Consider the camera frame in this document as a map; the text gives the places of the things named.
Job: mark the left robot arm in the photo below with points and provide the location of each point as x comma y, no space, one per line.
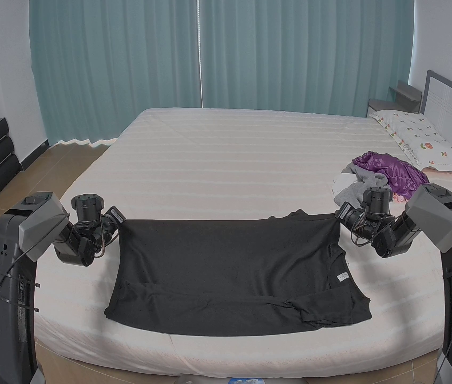
22,254

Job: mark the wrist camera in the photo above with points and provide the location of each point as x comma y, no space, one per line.
378,202
86,208

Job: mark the grey bedside table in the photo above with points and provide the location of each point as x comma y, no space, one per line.
396,100

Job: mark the pink garment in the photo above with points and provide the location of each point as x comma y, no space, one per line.
398,197

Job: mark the bed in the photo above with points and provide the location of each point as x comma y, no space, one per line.
230,166

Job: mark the blue-green curtain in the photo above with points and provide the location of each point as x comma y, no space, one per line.
118,54
306,42

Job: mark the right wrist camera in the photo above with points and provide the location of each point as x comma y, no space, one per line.
378,202

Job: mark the black T-shirt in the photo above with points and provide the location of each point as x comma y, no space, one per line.
230,266

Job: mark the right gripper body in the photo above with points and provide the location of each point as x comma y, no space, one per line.
354,216

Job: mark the white garment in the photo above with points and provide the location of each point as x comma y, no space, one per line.
342,182

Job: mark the white printed pillow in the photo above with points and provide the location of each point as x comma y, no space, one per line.
422,138

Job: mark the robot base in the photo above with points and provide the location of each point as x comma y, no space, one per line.
226,380

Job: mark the grey garment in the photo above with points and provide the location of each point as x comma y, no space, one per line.
356,190

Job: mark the purple garment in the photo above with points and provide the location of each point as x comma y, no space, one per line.
394,172

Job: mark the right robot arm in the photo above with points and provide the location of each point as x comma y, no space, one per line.
442,230

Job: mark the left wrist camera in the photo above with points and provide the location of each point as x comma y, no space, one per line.
86,208

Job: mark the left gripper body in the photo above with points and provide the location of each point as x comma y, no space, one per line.
108,224

